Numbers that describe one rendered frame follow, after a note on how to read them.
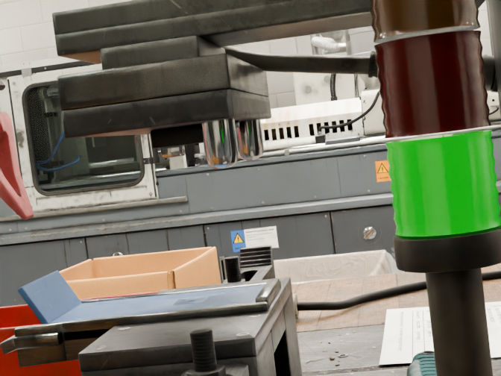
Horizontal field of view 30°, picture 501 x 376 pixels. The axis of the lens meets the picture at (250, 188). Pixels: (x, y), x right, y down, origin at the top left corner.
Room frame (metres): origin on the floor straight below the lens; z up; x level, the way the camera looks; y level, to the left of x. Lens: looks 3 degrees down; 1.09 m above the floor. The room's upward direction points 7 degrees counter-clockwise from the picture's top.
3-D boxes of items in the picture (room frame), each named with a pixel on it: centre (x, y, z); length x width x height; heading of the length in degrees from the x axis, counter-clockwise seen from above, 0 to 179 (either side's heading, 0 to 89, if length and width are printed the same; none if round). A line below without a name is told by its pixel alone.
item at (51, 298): (0.63, 0.08, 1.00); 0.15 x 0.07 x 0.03; 82
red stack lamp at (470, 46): (0.34, -0.07, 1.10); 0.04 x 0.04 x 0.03
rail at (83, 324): (0.59, 0.06, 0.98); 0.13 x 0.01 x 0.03; 82
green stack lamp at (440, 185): (0.34, -0.07, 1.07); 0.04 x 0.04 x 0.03
